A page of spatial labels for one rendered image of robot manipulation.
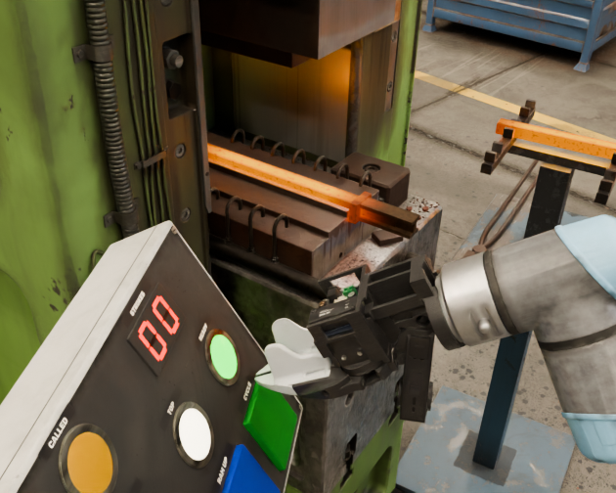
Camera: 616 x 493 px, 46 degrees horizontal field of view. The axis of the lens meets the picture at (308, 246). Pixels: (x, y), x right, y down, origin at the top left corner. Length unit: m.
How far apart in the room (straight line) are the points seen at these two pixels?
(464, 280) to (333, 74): 0.80
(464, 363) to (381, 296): 1.73
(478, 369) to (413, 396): 1.67
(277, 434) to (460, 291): 0.27
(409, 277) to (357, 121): 0.77
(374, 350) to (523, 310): 0.13
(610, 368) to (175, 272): 0.39
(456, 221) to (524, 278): 2.45
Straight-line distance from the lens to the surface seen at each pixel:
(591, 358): 0.61
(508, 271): 0.61
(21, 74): 0.81
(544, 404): 2.31
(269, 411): 0.77
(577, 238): 0.61
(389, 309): 0.63
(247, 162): 1.24
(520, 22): 5.00
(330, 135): 1.41
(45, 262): 0.93
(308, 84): 1.40
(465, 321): 0.61
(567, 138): 1.50
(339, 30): 0.96
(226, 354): 0.73
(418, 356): 0.66
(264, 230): 1.11
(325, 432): 1.23
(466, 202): 3.18
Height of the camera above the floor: 1.59
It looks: 34 degrees down
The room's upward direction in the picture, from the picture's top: 2 degrees clockwise
